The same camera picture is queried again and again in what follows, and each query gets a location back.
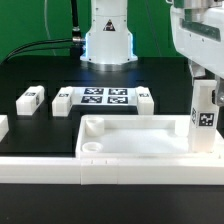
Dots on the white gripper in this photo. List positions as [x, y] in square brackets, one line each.
[198, 34]

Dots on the white desk top tray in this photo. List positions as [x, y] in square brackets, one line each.
[139, 136]

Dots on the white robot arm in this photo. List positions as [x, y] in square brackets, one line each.
[109, 43]

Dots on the white marker plate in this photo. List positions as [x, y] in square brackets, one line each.
[104, 96]

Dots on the white left fence piece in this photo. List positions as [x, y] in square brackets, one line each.
[3, 126]

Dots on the black vertical cable connector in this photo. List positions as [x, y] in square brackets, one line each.
[75, 21]

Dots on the white front fence wall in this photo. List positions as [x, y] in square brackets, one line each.
[111, 171]

